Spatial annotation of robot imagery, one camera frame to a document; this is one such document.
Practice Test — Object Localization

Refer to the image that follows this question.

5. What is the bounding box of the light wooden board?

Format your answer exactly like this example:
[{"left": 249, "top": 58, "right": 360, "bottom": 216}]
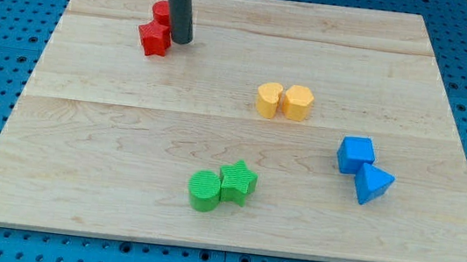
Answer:
[{"left": 0, "top": 0, "right": 467, "bottom": 262}]

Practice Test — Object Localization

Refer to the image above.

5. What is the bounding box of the red star block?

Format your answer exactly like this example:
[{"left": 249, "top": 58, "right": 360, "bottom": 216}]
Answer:
[{"left": 138, "top": 20, "right": 171, "bottom": 57}]

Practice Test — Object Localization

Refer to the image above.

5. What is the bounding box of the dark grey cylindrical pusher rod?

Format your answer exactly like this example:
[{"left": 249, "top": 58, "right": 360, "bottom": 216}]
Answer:
[{"left": 168, "top": 0, "right": 194, "bottom": 45}]

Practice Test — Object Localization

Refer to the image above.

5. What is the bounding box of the blue cube block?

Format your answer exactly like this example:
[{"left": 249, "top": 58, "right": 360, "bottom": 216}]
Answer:
[{"left": 336, "top": 136, "right": 376, "bottom": 174}]

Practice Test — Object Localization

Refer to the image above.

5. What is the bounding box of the red cylinder block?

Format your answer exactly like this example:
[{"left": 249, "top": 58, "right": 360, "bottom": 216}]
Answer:
[{"left": 152, "top": 0, "right": 171, "bottom": 26}]

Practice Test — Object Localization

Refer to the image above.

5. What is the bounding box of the yellow hexagon block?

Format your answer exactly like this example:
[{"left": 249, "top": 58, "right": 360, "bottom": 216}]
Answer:
[{"left": 282, "top": 84, "right": 315, "bottom": 122}]

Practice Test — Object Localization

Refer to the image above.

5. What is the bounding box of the yellow heart block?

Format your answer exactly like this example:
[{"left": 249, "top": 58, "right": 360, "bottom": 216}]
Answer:
[{"left": 255, "top": 82, "right": 284, "bottom": 119}]

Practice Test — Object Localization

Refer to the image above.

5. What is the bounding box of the blue triangle block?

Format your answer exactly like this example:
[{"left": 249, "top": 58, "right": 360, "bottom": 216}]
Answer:
[{"left": 354, "top": 163, "right": 396, "bottom": 205}]

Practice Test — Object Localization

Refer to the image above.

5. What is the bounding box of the green cylinder block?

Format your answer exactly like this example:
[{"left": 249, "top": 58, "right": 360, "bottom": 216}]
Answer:
[{"left": 188, "top": 170, "right": 221, "bottom": 212}]

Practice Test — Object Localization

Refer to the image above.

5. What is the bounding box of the green star block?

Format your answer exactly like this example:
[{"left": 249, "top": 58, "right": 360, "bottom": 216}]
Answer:
[{"left": 220, "top": 160, "right": 258, "bottom": 207}]

